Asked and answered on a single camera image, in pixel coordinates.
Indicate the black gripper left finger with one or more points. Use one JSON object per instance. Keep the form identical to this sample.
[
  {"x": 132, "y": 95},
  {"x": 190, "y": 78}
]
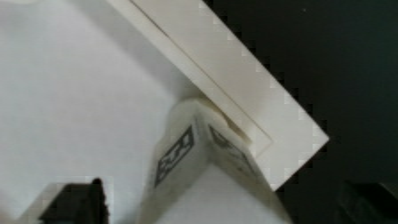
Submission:
[{"x": 77, "y": 206}]

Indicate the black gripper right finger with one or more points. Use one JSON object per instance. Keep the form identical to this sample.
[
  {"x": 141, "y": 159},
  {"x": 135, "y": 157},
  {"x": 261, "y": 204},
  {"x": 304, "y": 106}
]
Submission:
[{"x": 368, "y": 203}]

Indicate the white table leg with tag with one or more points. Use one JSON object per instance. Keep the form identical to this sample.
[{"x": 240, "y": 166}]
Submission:
[{"x": 203, "y": 143}]

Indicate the white square table top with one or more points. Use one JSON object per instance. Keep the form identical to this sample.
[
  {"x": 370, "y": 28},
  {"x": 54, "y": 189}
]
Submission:
[{"x": 103, "y": 60}]

